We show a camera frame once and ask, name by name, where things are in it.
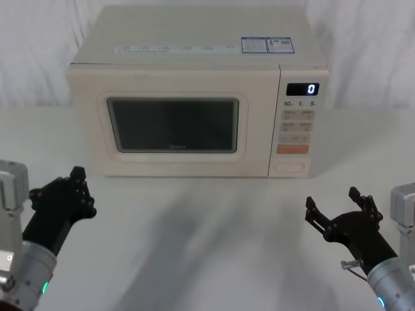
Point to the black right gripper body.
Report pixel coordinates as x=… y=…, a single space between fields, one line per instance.
x=360 y=233

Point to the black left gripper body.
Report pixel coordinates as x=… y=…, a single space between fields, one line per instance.
x=52 y=217

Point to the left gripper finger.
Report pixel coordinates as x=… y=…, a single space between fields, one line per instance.
x=53 y=187
x=86 y=204

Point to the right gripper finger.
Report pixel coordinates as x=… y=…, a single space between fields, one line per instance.
x=316 y=215
x=368 y=205

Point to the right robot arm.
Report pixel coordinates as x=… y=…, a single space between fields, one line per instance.
x=403 y=207

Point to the white table cloth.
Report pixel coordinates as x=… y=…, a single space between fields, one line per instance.
x=207 y=226

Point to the white curtain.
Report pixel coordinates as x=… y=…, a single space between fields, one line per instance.
x=39 y=48

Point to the cream microwave oven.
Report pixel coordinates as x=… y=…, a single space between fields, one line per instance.
x=181 y=77

